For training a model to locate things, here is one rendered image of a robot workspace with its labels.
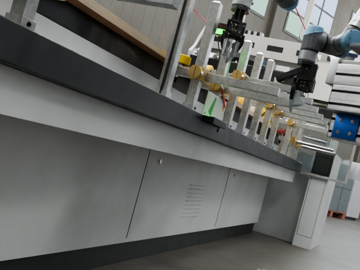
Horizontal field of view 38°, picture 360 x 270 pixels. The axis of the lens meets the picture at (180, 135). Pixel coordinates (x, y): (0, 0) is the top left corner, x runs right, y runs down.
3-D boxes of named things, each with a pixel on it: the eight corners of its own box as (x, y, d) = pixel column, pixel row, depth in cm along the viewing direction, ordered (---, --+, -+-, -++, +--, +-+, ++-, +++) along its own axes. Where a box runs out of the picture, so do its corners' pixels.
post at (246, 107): (240, 143, 268) (264, 54, 270) (239, 143, 265) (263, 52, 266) (234, 142, 270) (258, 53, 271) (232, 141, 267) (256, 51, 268)
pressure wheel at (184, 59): (179, 85, 212) (186, 58, 212) (187, 85, 204) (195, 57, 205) (161, 79, 208) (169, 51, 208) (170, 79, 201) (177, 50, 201)
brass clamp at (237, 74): (248, 87, 252) (250, 77, 252) (241, 81, 240) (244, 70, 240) (236, 84, 255) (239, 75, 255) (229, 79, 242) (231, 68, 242)
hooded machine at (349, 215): (336, 215, 1235) (350, 162, 1238) (359, 222, 1192) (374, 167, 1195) (321, 211, 1186) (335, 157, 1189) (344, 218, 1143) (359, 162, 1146)
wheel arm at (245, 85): (278, 99, 192) (280, 88, 192) (276, 97, 189) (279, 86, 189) (173, 76, 209) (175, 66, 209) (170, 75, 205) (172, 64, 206)
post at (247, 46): (226, 140, 245) (253, 42, 246) (224, 139, 242) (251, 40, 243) (219, 138, 247) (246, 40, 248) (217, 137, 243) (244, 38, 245)
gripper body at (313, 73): (310, 91, 208) (317, 62, 208) (289, 87, 211) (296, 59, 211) (312, 95, 215) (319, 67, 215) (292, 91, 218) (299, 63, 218)
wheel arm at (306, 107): (317, 113, 285) (319, 107, 285) (316, 112, 282) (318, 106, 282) (232, 95, 304) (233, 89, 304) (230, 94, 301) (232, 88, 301)
